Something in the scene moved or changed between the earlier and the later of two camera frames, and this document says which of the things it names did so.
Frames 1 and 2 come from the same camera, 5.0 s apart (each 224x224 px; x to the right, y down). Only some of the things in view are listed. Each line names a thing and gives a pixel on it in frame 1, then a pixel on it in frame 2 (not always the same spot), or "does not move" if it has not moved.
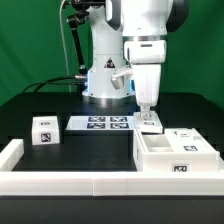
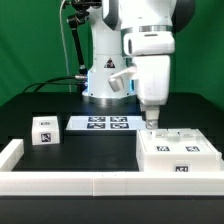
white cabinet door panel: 151,124 to 161,141
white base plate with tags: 101,123 does not move
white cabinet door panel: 187,140 does not move
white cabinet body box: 175,150 does not move
